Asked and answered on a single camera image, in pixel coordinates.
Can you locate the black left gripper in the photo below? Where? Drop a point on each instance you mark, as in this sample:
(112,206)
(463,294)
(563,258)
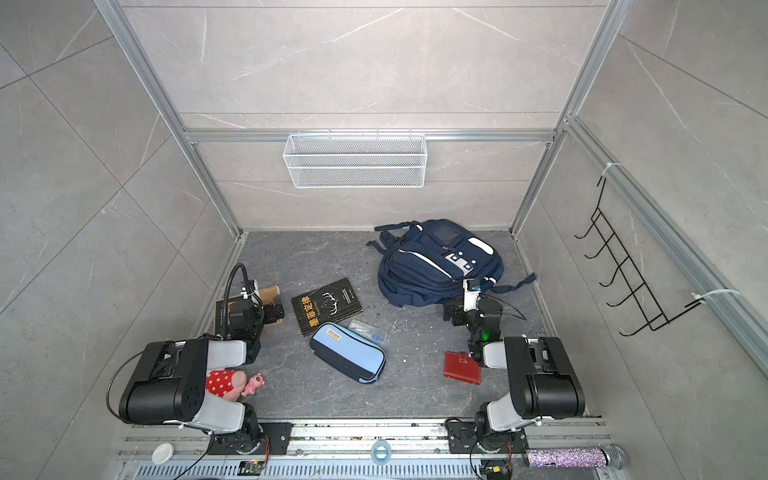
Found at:
(264,309)

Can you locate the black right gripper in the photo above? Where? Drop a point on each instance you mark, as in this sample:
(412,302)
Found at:
(459,311)

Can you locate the navy blue student backpack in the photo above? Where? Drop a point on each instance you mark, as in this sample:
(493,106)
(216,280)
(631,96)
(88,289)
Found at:
(426,263)

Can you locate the black book gold lettering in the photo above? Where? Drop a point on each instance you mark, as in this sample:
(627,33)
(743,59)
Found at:
(331,303)

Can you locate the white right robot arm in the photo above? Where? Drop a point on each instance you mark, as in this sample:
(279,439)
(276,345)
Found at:
(542,383)

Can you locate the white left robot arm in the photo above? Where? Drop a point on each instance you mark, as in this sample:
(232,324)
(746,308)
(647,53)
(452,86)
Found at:
(200,383)

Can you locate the brown and black book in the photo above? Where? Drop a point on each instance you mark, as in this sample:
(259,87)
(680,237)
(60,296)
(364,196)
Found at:
(274,310)

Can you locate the red wallet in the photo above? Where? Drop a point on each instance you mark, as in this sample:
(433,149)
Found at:
(461,367)

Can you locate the pink plush doll red dress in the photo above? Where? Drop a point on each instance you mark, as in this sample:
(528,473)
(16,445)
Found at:
(231,385)

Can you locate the clear plastic eraser box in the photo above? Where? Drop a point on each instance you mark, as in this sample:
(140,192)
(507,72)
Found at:
(370,332)

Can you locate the light blue pencil case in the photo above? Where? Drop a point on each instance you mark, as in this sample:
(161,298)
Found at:
(347,352)

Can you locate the clear tape roll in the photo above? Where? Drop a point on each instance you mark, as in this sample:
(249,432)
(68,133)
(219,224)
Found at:
(381,452)

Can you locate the white round cap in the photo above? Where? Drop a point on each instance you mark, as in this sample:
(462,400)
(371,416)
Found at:
(162,454)

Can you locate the glittery purple tube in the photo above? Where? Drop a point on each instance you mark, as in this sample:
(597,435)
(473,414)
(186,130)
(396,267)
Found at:
(608,456)

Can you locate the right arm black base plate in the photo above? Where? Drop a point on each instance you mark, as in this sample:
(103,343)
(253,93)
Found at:
(468,436)

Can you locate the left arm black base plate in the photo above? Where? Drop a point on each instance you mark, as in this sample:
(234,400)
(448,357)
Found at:
(272,438)

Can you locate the aluminium rail frame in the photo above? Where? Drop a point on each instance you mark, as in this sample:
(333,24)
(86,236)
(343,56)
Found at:
(340,449)

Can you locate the black wire hook rack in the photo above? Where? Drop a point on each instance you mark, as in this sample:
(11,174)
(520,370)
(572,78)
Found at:
(627,273)

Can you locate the white wire mesh basket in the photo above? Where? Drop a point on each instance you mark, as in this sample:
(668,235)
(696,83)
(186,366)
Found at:
(344,161)

